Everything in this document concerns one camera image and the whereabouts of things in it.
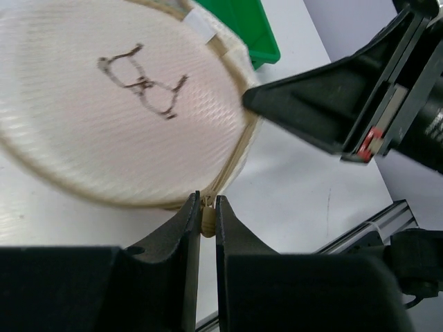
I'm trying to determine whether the green plastic tray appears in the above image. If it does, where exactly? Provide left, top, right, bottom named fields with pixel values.
left=197, top=0, right=280, bottom=69

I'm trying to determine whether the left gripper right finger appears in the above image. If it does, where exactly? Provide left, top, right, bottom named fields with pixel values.
left=215, top=195, right=416, bottom=332

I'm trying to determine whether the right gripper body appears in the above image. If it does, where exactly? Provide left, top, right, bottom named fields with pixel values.
left=341, top=6, right=442, bottom=166

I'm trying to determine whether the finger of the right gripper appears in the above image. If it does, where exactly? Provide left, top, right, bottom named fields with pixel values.
left=242, top=11, right=412, bottom=154

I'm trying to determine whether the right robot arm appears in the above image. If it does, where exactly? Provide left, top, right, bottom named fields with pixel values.
left=242, top=1, right=442, bottom=172

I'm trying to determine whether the white mesh laundry bag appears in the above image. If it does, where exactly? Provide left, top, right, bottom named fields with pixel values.
left=1, top=1, right=260, bottom=245

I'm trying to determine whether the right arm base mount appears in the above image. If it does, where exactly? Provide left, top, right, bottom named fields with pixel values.
left=344, top=228, right=442, bottom=309

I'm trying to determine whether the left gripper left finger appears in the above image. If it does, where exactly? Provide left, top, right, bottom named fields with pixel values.
left=1, top=193, right=201, bottom=331

